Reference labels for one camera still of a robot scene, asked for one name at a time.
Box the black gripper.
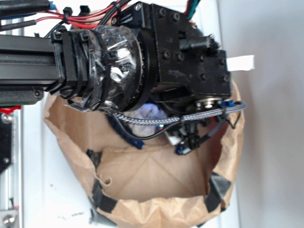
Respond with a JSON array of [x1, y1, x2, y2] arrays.
[[117, 2, 231, 112]]

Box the white paper ball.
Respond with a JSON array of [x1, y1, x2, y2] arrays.
[[122, 103, 168, 137]]

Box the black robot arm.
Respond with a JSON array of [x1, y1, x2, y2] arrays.
[[0, 0, 231, 113]]

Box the white paper label tab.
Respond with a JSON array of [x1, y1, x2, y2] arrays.
[[227, 55, 255, 72]]

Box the brown paper bag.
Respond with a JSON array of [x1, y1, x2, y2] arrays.
[[44, 78, 246, 228]]

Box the black mounting plate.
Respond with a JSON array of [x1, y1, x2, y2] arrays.
[[0, 113, 13, 173]]

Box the grey braided cable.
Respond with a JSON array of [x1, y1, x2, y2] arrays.
[[111, 100, 247, 126]]

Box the dark blue rope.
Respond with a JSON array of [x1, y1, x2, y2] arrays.
[[105, 111, 195, 156]]

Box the red wire bundle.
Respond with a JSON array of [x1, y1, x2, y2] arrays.
[[33, 0, 133, 27]]

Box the aluminium frame rail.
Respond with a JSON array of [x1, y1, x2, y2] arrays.
[[0, 19, 24, 228]]

